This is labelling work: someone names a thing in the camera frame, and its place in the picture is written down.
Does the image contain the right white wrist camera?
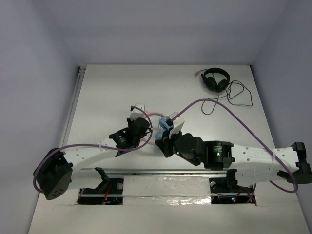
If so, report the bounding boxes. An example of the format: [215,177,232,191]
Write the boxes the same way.
[166,112,185,138]

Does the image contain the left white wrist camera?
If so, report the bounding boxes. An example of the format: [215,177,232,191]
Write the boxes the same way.
[130,104,145,120]

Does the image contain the aluminium rail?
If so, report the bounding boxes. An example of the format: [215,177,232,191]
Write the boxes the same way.
[58,65,256,198]

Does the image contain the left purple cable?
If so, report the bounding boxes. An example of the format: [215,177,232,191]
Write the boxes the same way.
[33,105,152,195]

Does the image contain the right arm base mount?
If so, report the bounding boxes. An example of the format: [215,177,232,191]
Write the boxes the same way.
[209,169,256,205]

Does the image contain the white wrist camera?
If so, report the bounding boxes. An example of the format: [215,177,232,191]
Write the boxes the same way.
[130,104,145,120]
[166,112,185,138]

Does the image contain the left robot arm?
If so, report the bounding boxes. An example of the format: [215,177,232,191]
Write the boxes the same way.
[34,117,151,200]

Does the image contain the black headphones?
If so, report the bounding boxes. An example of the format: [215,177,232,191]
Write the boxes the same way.
[200,68,231,93]

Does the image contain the blue pink cat-ear headphones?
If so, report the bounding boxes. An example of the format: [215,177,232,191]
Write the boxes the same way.
[145,111,170,145]

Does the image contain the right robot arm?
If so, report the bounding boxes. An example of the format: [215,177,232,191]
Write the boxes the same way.
[155,131,312,192]

